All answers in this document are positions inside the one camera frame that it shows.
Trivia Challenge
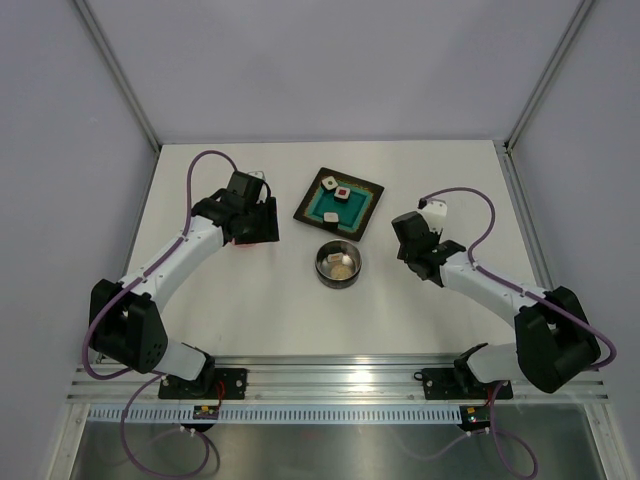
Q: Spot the white sushi red centre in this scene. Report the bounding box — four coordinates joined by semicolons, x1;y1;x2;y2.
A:
334;186;351;203

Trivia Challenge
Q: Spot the round steel lunch box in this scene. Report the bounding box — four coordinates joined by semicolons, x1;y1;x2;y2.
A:
314;239;363;289

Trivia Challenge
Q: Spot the round cream steamed bun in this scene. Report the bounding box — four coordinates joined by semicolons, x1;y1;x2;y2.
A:
330;264;352;280

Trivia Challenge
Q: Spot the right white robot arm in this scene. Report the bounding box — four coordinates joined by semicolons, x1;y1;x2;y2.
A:
391;211;601;396

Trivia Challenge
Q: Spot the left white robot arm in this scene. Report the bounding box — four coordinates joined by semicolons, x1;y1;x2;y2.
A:
84;171;279;398

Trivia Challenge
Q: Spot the white sushi dark centre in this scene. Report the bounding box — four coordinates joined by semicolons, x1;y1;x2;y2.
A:
323;211;340;225

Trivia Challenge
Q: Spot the white sushi green centre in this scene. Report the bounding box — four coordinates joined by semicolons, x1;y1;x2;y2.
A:
320;176;338;191

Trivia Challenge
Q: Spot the black teal square plate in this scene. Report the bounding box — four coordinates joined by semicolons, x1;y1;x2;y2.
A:
293;167;385;242

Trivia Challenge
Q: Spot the left small circuit board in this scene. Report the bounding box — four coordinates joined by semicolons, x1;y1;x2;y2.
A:
193;405;220;421

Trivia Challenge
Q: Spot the small circuit board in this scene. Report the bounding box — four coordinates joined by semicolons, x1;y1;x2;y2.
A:
459;406;490;432
193;405;220;421

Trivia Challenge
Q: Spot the right small circuit board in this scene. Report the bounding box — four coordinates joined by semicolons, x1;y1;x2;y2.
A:
459;406;490;432

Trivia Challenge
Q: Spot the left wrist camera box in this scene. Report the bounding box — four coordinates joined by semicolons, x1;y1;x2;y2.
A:
248;170;266;180

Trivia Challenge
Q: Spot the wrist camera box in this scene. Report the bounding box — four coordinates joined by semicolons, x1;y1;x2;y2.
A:
418;198;448;235
248;170;266;180

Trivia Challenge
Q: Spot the aluminium front rail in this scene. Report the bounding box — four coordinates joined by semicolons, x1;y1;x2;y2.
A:
66;355;610;405

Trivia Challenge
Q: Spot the aluminium rail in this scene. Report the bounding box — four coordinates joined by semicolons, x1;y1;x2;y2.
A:
493;140;584;302
66;355;610;405

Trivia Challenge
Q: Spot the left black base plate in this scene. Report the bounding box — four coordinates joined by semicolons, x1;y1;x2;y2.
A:
158;367;248;400

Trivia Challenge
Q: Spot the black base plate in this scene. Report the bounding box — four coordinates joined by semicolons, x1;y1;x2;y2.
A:
158;367;248;400
413;367;498;401

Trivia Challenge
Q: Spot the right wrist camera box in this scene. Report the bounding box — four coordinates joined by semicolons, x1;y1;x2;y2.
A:
418;198;448;235

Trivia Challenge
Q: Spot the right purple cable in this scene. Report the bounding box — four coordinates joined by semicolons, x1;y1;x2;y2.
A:
394;186;618;475

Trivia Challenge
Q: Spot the purple cable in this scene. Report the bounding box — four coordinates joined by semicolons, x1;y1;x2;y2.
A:
394;186;618;475
82;148;246;475

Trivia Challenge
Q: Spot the white slotted cable duct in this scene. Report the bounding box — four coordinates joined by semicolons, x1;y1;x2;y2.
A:
88;404;461;425

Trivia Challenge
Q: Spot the left frame post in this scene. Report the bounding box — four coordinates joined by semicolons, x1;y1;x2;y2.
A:
69;0;162;157

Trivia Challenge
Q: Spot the frame post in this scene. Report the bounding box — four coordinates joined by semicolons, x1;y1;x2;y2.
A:
69;0;162;157
504;0;599;155

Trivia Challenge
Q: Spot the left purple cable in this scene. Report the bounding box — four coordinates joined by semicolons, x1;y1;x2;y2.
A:
82;148;246;475

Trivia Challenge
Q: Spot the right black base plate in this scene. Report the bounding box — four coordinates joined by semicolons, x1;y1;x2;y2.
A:
413;367;498;401

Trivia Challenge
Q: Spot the right side aluminium rail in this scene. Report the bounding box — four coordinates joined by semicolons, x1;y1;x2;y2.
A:
493;140;584;302

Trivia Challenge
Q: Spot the right frame post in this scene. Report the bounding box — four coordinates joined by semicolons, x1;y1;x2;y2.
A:
504;0;599;155

